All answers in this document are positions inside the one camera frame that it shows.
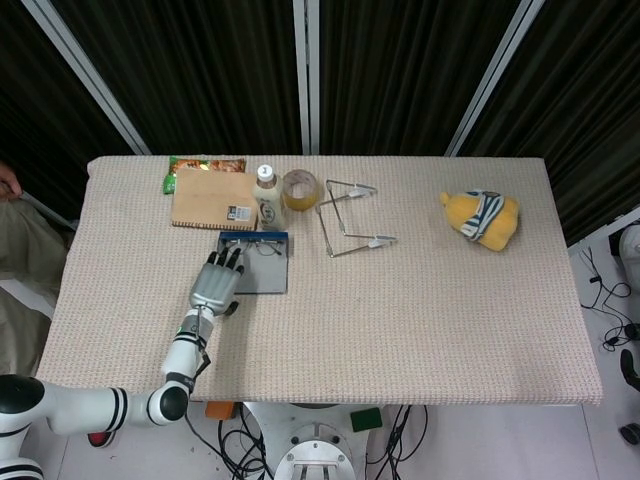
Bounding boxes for white aluminium frame post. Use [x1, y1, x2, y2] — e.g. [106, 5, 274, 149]
[444, 0, 546, 158]
[20, 0, 152, 156]
[292, 0, 321, 156]

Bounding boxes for blue eyeglasses case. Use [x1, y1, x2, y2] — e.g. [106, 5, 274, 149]
[215, 231, 291, 296]

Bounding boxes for white black machine part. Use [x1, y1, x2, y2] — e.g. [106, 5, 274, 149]
[607, 214, 640, 281]

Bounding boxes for milk tea bottle white cap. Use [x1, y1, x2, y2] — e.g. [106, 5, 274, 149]
[251, 164, 287, 232]

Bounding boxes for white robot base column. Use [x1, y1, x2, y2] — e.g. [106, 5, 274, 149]
[241, 401, 386, 480]

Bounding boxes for beige woven tablecloth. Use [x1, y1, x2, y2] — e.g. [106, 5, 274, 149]
[35, 154, 605, 406]

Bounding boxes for person in beige clothes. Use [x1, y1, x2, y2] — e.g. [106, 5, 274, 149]
[0, 161, 76, 377]

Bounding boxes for black chair caster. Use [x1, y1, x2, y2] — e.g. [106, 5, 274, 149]
[618, 348, 640, 445]

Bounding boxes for brown spiral notebook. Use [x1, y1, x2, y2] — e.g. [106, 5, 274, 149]
[170, 168, 260, 232]

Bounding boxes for yellow plush toy striped cloth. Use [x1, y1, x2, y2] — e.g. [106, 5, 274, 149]
[439, 188, 521, 251]

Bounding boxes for metal wire stand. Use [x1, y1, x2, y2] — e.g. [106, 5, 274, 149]
[314, 178, 399, 259]

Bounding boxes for clear packing tape roll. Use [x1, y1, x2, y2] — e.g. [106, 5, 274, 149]
[281, 169, 319, 213]

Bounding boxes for green box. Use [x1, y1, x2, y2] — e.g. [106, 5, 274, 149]
[349, 406, 384, 434]

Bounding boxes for red round button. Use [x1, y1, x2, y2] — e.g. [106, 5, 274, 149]
[87, 430, 120, 449]

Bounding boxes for thin-framed eyeglasses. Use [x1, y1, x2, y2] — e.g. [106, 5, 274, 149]
[219, 238, 284, 259]

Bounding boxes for orange box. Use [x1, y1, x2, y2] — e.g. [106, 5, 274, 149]
[204, 400, 236, 421]

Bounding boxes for green orange snack bag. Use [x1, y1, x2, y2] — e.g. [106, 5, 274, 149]
[160, 155, 247, 195]

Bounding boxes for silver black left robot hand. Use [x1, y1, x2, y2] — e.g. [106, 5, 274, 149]
[187, 248, 246, 318]

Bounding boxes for black cable bundle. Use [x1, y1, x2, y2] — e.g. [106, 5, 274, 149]
[184, 402, 431, 480]

